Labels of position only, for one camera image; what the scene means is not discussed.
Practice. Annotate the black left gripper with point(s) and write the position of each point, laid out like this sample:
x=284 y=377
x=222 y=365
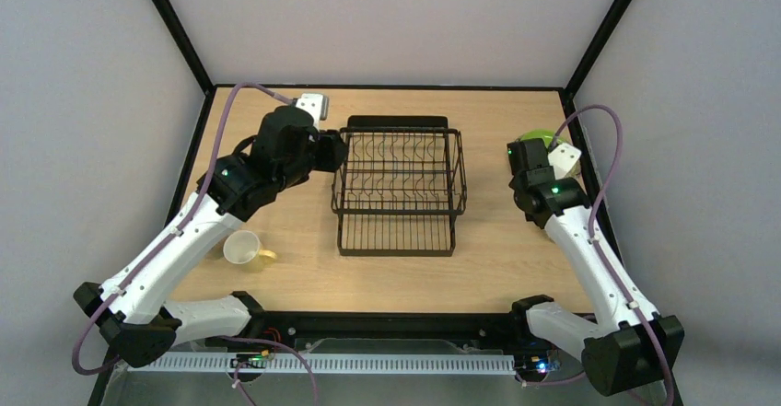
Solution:
x=332 y=151

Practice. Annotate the black wire dish rack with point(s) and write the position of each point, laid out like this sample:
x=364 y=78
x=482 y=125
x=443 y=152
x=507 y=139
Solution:
x=401 y=188

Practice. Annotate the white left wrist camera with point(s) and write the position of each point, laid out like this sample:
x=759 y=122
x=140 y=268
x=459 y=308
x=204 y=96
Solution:
x=315 y=104

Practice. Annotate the black aluminium frame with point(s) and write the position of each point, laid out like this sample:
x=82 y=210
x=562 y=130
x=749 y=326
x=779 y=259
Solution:
x=385 y=325

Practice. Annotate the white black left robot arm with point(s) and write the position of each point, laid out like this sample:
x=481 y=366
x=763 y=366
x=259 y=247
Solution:
x=133 y=311

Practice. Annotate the white slotted cable duct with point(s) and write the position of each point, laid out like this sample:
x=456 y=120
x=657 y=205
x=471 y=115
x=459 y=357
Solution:
x=342 y=364

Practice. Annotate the right controller board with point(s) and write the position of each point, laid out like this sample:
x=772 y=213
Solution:
x=539 y=363

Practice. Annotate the yellow handled mug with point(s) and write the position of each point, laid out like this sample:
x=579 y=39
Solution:
x=244 y=249

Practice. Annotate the green plate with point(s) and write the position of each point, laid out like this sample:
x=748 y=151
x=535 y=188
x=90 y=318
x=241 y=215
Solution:
x=549 y=138

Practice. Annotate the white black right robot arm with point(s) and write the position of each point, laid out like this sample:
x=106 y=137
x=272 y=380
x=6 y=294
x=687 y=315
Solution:
x=628 y=344

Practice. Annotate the controller board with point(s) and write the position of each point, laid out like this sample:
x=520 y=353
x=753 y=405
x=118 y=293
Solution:
x=250 y=361
x=539 y=363

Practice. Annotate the left controller board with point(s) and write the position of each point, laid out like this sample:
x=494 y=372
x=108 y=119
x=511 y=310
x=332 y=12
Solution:
x=250 y=361

